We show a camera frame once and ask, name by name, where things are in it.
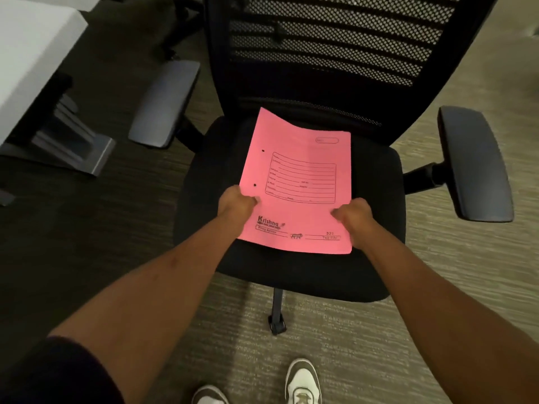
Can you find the person's left hand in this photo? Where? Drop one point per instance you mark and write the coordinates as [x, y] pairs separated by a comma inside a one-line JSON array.
[[236, 204]]

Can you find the person's right hand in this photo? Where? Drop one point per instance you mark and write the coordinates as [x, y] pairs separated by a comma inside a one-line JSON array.
[[356, 214]]

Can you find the person's right thumb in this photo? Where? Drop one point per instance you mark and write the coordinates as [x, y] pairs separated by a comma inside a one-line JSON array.
[[340, 212]]

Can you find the person's left thumb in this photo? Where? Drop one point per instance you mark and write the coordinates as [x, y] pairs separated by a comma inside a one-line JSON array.
[[249, 201]]

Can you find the pink paper file folder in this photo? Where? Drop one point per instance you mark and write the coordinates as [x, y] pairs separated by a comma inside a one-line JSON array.
[[300, 180]]

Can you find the person's left forearm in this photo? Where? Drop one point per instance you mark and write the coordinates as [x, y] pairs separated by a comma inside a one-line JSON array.
[[143, 298]]

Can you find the person's right forearm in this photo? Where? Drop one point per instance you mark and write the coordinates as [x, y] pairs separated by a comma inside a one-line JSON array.
[[438, 315]]

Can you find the black mesh office chair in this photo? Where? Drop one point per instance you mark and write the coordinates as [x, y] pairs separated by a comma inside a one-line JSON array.
[[320, 134]]

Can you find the person's right white shoe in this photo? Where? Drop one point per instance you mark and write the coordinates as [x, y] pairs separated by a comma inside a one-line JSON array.
[[303, 382]]

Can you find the person's white shoe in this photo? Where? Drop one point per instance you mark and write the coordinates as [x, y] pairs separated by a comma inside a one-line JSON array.
[[209, 395], [303, 382]]

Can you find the person's left white shoe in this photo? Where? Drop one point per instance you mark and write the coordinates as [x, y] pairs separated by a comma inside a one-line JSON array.
[[209, 395]]

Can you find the white desk with grey leg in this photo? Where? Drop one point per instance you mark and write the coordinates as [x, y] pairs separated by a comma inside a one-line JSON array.
[[40, 79]]

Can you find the person's black sleeve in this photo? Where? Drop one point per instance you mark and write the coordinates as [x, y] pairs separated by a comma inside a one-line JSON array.
[[54, 374]]

